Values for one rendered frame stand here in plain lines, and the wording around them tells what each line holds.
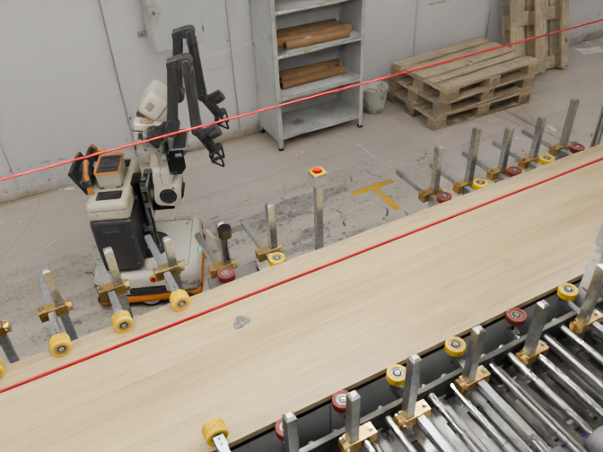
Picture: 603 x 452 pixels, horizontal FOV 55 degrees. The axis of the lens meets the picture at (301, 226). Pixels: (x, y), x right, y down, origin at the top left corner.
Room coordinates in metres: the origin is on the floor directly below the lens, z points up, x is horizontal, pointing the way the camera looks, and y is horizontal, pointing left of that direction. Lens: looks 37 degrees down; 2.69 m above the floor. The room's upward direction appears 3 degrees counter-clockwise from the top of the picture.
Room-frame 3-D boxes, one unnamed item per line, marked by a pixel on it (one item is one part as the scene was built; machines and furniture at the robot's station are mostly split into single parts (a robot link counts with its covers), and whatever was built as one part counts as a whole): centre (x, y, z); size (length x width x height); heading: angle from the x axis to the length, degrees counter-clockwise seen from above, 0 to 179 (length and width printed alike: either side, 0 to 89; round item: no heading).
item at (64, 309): (1.76, 1.06, 0.95); 0.14 x 0.06 x 0.05; 116
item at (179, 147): (3.03, 0.73, 0.99); 0.28 x 0.16 x 0.22; 4
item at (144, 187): (3.08, 0.86, 0.68); 0.28 x 0.27 x 0.25; 4
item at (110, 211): (3.00, 1.11, 0.59); 0.55 x 0.34 x 0.83; 4
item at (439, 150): (2.66, -0.75, 0.90); 0.04 x 0.04 x 0.48; 26
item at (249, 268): (2.14, 0.35, 0.75); 0.26 x 0.01 x 0.10; 116
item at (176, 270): (1.99, 0.61, 0.95); 0.14 x 0.06 x 0.05; 116
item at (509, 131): (2.89, -1.20, 0.87); 0.04 x 0.04 x 0.48; 26
